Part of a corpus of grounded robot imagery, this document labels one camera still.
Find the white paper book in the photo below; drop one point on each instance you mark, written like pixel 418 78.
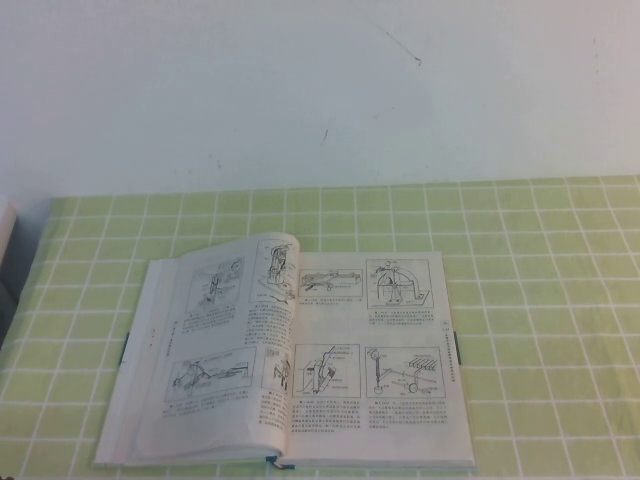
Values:
pixel 350 350

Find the green checked tablecloth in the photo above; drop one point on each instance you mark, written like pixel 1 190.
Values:
pixel 540 325

